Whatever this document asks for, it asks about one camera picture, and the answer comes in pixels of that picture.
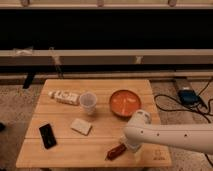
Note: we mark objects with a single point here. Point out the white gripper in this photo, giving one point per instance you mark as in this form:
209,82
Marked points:
129,144

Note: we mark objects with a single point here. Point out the dark red pepper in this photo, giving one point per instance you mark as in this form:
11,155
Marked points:
115,152

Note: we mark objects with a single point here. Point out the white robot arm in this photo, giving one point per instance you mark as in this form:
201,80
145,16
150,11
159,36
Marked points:
192,137

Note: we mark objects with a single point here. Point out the orange bowl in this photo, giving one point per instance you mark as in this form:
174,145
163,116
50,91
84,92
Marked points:
124,103

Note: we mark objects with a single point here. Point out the beige sponge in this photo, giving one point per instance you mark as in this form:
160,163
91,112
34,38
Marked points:
81,126

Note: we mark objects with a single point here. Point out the wooden table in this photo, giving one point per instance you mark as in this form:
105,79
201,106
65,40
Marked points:
75,150

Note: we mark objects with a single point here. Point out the clear plastic cup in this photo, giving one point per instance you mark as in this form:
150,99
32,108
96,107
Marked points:
88,102

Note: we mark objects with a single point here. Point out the blue power box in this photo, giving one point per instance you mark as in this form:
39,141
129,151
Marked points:
188,97

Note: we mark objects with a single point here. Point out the black smartphone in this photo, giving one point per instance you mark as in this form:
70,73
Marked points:
47,135

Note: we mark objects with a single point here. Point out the white plastic bottle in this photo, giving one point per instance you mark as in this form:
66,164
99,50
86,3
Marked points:
64,97

